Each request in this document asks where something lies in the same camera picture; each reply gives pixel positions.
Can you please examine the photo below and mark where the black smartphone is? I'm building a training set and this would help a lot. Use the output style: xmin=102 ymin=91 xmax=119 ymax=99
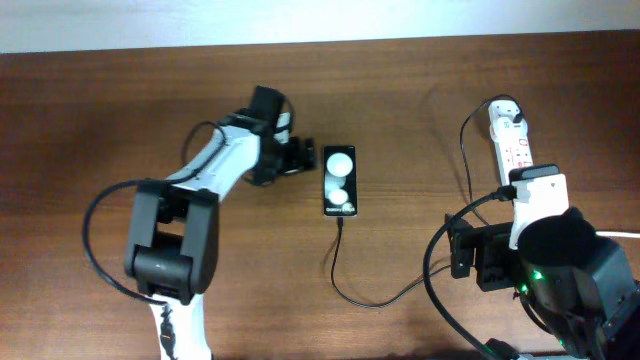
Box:
xmin=322 ymin=145 xmax=358 ymax=218

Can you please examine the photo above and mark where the black charging cable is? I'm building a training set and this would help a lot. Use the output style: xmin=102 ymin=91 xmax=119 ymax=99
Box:
xmin=329 ymin=93 xmax=526 ymax=310

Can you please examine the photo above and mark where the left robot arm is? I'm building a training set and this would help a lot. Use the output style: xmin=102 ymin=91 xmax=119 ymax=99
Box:
xmin=124 ymin=111 xmax=314 ymax=359

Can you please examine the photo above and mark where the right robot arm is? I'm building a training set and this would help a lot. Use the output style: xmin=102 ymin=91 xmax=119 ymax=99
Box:
xmin=447 ymin=207 xmax=639 ymax=359

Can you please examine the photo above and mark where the white USB charger adapter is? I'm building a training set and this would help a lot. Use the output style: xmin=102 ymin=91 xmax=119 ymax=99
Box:
xmin=488 ymin=100 xmax=528 ymax=142

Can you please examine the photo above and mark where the white power strip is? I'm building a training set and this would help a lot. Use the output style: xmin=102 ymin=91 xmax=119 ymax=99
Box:
xmin=487 ymin=98 xmax=535 ymax=187

